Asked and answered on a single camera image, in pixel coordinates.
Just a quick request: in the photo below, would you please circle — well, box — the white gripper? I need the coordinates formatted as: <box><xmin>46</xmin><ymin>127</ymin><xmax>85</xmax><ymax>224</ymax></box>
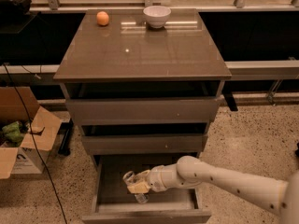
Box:
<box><xmin>127</xmin><ymin>164</ymin><xmax>183</xmax><ymax>194</ymax></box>

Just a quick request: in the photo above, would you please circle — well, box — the silver redbull can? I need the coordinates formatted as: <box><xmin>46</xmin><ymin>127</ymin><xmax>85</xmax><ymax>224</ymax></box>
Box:
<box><xmin>122</xmin><ymin>171</ymin><xmax>149</xmax><ymax>204</ymax></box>

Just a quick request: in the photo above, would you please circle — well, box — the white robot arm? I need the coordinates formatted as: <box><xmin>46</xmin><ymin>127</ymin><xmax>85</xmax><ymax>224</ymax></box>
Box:
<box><xmin>123</xmin><ymin>156</ymin><xmax>299</xmax><ymax>224</ymax></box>

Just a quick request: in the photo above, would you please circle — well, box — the bottom grey drawer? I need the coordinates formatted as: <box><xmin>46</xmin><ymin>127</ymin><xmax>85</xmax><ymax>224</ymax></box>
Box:
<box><xmin>82</xmin><ymin>153</ymin><xmax>211</xmax><ymax>224</ymax></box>

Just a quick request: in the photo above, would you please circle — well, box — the grey drawer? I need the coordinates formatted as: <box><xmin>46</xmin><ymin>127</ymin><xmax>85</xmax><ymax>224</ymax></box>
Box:
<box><xmin>62</xmin><ymin>80</ymin><xmax>224</xmax><ymax>126</ymax></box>
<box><xmin>82</xmin><ymin>153</ymin><xmax>211</xmax><ymax>224</ymax></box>
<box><xmin>82</xmin><ymin>123</ymin><xmax>207</xmax><ymax>155</ymax></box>

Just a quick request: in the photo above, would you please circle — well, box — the middle grey drawer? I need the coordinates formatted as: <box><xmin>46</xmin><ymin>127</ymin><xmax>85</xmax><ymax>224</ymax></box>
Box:
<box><xmin>82</xmin><ymin>123</ymin><xmax>207</xmax><ymax>155</ymax></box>

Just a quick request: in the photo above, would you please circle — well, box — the top grey drawer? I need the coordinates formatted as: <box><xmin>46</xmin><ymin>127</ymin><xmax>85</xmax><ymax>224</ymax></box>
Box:
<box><xmin>62</xmin><ymin>80</ymin><xmax>224</xmax><ymax>126</ymax></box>

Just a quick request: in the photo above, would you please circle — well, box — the grey drawer cabinet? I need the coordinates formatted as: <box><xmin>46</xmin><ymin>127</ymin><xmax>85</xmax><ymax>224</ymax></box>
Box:
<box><xmin>53</xmin><ymin>8</ymin><xmax>233</xmax><ymax>224</ymax></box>

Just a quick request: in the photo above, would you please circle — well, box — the black table leg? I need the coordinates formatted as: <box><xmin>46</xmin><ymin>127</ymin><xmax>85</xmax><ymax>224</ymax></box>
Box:
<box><xmin>58</xmin><ymin>119</ymin><xmax>74</xmax><ymax>156</ymax></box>

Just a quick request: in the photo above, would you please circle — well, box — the green cloth in box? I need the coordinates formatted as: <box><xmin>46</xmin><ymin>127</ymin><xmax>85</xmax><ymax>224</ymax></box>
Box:
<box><xmin>2</xmin><ymin>121</ymin><xmax>24</xmax><ymax>147</ymax></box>

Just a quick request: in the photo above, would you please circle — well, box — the open cardboard box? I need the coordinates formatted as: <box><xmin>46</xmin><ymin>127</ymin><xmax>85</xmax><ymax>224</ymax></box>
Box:
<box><xmin>0</xmin><ymin>87</ymin><xmax>62</xmax><ymax>179</ymax></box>

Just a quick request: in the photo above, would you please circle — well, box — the white bowl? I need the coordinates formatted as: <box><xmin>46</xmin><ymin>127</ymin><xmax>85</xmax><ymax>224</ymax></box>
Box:
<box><xmin>143</xmin><ymin>6</ymin><xmax>171</xmax><ymax>29</ymax></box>

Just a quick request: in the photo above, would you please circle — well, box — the orange fruit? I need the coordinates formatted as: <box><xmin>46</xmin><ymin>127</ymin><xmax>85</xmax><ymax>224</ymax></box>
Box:
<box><xmin>96</xmin><ymin>11</ymin><xmax>109</xmax><ymax>26</ymax></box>

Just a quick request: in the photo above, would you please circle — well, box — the black object on shelf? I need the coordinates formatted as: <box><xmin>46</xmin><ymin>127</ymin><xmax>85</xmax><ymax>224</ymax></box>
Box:
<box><xmin>0</xmin><ymin>0</ymin><xmax>32</xmax><ymax>16</ymax></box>

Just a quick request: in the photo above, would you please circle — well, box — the black cable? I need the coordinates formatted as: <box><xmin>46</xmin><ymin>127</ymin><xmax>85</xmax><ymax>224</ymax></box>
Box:
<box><xmin>2</xmin><ymin>63</ymin><xmax>68</xmax><ymax>224</ymax></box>

